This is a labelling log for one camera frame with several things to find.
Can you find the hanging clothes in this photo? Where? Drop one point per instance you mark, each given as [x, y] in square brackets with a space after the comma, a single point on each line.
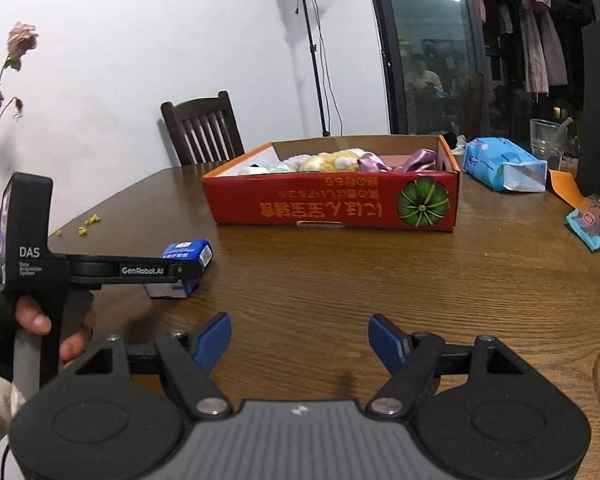
[540, 35]

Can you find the glass sliding door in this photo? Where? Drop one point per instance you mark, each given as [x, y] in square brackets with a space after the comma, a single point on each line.
[430, 45]

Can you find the clear glass cup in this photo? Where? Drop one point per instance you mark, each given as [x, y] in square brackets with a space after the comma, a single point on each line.
[547, 140]

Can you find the orange cardboard piece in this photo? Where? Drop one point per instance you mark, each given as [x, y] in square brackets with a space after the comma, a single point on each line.
[567, 187]

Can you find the purple satin bow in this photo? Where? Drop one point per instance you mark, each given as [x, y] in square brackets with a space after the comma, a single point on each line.
[400, 161]

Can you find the blue tissue pack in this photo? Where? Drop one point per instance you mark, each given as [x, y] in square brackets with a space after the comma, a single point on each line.
[180, 290]

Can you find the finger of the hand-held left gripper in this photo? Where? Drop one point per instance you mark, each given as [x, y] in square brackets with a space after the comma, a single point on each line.
[192, 266]

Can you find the blue wet wipes pack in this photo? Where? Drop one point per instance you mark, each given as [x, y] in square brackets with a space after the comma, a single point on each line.
[502, 162]

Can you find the red and orange cardboard box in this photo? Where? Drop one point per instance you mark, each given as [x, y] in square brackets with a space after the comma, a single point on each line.
[330, 200]

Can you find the dried pink flowers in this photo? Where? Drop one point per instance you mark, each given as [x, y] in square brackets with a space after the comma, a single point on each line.
[20, 45]

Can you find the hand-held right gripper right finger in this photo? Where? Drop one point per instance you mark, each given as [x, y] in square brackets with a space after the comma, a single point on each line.
[384, 340]

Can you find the white round foam block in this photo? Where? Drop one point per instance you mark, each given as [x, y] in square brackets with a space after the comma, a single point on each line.
[254, 170]

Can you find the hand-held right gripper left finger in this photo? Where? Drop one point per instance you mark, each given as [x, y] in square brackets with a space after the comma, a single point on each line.
[216, 340]

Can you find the yellow crumbs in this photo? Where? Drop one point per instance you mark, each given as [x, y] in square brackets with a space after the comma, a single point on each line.
[87, 224]

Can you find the teal snack packet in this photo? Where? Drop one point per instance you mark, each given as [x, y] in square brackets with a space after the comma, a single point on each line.
[595, 222]

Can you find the dark wooden chair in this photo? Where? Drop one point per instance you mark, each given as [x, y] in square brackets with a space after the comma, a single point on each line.
[205, 127]

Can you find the white and yellow plush toy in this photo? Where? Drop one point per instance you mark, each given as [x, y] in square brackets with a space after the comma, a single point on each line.
[330, 161]

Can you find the black studio light stand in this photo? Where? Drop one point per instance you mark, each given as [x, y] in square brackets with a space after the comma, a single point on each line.
[312, 35]

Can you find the person's left hand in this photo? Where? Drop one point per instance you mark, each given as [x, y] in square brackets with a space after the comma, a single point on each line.
[30, 316]

